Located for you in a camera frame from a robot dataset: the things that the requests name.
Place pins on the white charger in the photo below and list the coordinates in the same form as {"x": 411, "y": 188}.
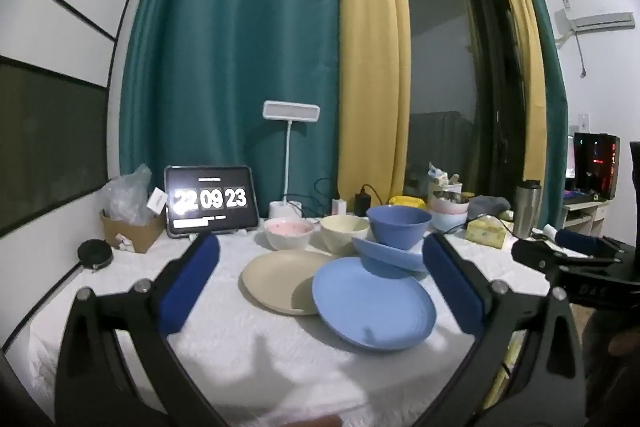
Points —
{"x": 338, "y": 208}

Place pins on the wide teal curtain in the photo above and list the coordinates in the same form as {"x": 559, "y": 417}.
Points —
{"x": 225, "y": 57}

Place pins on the yellow sponge cloth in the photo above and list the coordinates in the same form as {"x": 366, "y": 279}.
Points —
{"x": 485, "y": 234}

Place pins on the white desk shelf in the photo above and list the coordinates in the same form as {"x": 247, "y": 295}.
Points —
{"x": 585, "y": 212}

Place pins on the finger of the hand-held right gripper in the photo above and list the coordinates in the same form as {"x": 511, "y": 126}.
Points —
{"x": 540, "y": 254}
{"x": 580, "y": 241}

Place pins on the narrow teal curtain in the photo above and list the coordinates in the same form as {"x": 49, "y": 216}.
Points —
{"x": 552, "y": 107}

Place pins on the wide yellow curtain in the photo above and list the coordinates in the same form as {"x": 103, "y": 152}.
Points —
{"x": 370, "y": 57}

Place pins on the cream bowl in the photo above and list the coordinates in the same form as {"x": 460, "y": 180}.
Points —
{"x": 342, "y": 237}

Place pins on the clear plastic bag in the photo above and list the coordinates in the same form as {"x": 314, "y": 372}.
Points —
{"x": 125, "y": 197}

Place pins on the large blue plate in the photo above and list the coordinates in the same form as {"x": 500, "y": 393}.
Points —
{"x": 370, "y": 302}

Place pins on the steel tumbler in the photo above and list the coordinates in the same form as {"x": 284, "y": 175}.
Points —
{"x": 527, "y": 212}

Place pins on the beige plate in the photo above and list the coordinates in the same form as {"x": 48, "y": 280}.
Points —
{"x": 280, "y": 282}

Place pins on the white desk lamp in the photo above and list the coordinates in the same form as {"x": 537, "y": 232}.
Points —
{"x": 291, "y": 111}

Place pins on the pink spotted bowl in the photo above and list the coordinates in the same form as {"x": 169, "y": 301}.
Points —
{"x": 287, "y": 237}

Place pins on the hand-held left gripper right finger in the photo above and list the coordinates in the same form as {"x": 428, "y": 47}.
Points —
{"x": 452, "y": 287}

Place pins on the white wall outlet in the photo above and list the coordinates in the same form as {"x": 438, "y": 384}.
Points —
{"x": 583, "y": 122}

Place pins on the tablet with clock display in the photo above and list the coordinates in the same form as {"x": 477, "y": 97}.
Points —
{"x": 210, "y": 197}

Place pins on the white air conditioner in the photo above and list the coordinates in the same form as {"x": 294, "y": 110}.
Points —
{"x": 600, "y": 21}

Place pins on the narrow yellow curtain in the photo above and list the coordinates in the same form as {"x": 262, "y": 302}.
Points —
{"x": 525, "y": 57}

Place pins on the yellow snack packet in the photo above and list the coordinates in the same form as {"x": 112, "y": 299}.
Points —
{"x": 407, "y": 202}

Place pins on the small white box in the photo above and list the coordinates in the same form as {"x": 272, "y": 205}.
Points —
{"x": 157, "y": 202}

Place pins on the person's right hand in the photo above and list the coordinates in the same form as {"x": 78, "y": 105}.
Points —
{"x": 622, "y": 347}

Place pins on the black charger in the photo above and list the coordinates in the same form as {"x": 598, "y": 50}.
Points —
{"x": 362, "y": 204}

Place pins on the pale blue bowl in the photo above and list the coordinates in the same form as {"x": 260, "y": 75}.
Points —
{"x": 448, "y": 223}

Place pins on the grey cloth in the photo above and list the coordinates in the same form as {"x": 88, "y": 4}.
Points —
{"x": 487, "y": 206}

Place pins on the black round pad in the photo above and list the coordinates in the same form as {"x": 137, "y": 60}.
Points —
{"x": 95, "y": 253}

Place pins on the cardboard box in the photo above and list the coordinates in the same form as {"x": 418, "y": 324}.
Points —
{"x": 135, "y": 237}

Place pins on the white textured tablecloth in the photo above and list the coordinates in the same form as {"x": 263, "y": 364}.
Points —
{"x": 225, "y": 357}

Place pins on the dark glass sliding door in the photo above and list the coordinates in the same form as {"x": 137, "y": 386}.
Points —
{"x": 450, "y": 57}

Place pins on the small blue plate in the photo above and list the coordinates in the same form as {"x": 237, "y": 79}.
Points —
{"x": 385, "y": 257}

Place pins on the computer case with red lights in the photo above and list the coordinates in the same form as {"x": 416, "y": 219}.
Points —
{"x": 597, "y": 164}

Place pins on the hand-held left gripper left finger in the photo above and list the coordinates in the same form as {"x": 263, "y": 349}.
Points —
{"x": 192, "y": 277}

